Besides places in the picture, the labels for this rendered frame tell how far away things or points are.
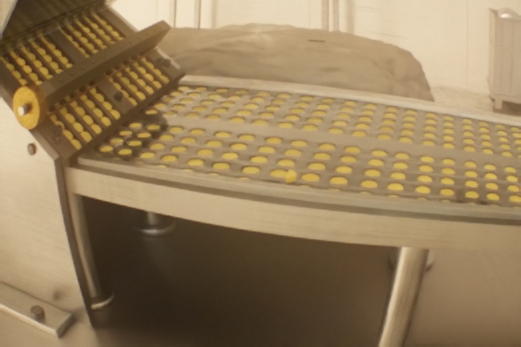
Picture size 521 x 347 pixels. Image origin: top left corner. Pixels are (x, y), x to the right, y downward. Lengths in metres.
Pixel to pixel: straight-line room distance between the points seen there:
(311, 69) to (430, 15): 3.57
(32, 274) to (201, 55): 0.30
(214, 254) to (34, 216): 0.22
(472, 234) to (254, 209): 0.14
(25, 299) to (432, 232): 0.36
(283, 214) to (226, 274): 0.21
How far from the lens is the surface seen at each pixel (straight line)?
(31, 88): 0.41
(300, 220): 0.37
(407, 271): 0.40
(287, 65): 0.60
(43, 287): 0.52
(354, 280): 0.57
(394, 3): 4.16
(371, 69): 0.60
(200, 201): 0.38
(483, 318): 0.53
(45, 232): 0.47
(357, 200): 0.37
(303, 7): 4.27
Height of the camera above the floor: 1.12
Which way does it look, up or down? 22 degrees down
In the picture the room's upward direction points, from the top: 1 degrees clockwise
